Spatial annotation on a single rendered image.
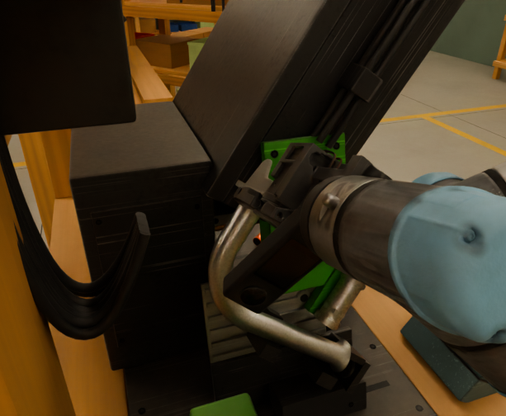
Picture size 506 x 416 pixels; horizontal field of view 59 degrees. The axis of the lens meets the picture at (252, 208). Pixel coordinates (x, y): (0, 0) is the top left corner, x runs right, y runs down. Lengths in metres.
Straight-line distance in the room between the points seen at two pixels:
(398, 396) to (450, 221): 0.55
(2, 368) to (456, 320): 0.25
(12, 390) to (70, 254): 0.80
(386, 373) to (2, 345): 0.60
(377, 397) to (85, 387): 0.45
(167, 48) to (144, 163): 3.06
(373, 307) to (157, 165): 0.50
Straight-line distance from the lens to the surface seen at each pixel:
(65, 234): 1.19
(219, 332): 0.64
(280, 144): 0.57
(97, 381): 0.81
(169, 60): 3.65
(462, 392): 0.77
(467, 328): 0.24
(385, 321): 0.87
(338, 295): 0.63
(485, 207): 0.24
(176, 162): 0.60
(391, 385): 0.77
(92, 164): 0.62
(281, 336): 0.60
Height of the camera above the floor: 1.47
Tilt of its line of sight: 29 degrees down
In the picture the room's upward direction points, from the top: straight up
